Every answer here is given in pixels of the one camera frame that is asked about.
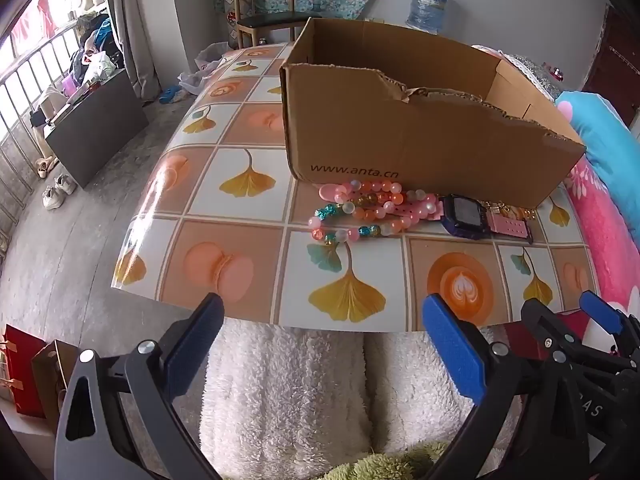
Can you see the dark grey cabinet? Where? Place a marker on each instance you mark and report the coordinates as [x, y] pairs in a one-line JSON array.
[[95, 130]]

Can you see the blue water bottle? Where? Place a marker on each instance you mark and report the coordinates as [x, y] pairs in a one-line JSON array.
[[425, 7]]

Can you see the white plastic bag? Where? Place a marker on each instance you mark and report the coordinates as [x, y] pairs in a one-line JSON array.
[[205, 57]]

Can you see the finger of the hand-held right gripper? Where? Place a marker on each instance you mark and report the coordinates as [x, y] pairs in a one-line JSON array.
[[542, 325], [602, 310]]

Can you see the silver sequin cushion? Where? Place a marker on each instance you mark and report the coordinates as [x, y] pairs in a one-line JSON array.
[[535, 72]]

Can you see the grey curtain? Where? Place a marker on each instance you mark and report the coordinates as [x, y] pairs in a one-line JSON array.
[[135, 35]]

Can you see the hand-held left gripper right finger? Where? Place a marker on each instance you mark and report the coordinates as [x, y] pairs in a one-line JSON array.
[[455, 350]]

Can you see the brown paper bag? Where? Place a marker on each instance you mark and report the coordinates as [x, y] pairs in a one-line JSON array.
[[52, 375]]

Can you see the white fluffy robe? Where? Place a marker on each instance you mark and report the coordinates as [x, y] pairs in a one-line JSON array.
[[280, 400]]

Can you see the dark red door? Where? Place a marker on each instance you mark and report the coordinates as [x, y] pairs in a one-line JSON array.
[[617, 60]]

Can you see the brown cardboard box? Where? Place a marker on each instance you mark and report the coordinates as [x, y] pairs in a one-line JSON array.
[[400, 140]]

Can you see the wooden chair with dark seat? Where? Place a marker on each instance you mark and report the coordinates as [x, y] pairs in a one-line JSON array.
[[272, 20]]

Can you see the green fluffy garment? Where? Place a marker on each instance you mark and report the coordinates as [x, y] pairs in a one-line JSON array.
[[380, 467]]

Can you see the blue slipper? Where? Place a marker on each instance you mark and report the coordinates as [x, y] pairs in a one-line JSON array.
[[171, 94]]

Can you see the beige shoe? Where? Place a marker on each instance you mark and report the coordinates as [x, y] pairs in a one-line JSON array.
[[47, 167]]

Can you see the pile of clothes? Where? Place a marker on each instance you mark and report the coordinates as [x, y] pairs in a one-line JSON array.
[[100, 35]]

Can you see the pink floral blanket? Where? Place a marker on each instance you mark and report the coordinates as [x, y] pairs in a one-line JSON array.
[[610, 220]]

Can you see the metal window railing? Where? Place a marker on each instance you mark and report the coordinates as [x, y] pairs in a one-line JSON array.
[[50, 42]]

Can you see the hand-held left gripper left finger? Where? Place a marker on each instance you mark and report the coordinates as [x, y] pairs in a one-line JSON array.
[[195, 345]]

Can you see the light blue pillow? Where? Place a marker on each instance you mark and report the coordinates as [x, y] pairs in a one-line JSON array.
[[605, 150]]

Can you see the ginkgo leaf patterned tablecloth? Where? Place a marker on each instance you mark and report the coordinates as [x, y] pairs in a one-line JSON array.
[[240, 260]]

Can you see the white sneaker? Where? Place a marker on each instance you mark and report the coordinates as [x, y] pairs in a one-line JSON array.
[[51, 199], [66, 184]]

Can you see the red gift bag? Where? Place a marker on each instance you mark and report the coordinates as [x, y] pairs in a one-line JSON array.
[[22, 370]]

